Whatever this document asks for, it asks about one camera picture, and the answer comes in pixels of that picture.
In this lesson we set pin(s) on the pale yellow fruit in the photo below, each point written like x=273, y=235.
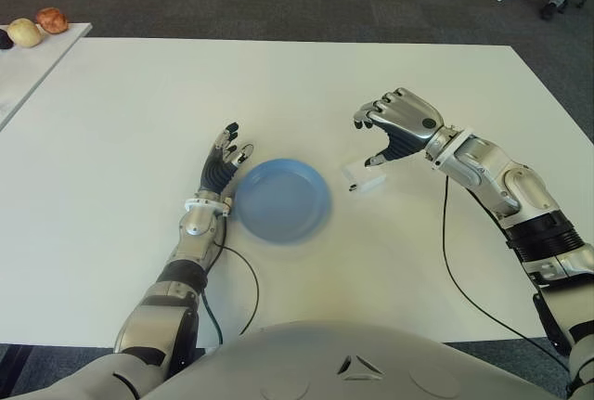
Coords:
x=25, y=33

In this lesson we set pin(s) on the red-brown fruit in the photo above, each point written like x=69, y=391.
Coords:
x=52, y=21

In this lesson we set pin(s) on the grey robot torso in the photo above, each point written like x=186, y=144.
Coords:
x=325, y=363

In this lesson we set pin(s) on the blue plastic plate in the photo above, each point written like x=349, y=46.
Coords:
x=283, y=200

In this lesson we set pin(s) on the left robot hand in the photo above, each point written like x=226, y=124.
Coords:
x=218, y=170

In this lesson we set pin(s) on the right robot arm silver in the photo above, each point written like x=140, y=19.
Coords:
x=492, y=168

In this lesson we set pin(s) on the small black object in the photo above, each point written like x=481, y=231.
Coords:
x=4, y=41

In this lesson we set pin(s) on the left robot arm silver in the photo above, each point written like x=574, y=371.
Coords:
x=197, y=230

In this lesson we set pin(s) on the white charger block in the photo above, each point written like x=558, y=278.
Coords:
x=366, y=179

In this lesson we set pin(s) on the white side table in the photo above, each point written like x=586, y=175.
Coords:
x=30, y=66

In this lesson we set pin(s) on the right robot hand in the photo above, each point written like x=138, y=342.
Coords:
x=408, y=117

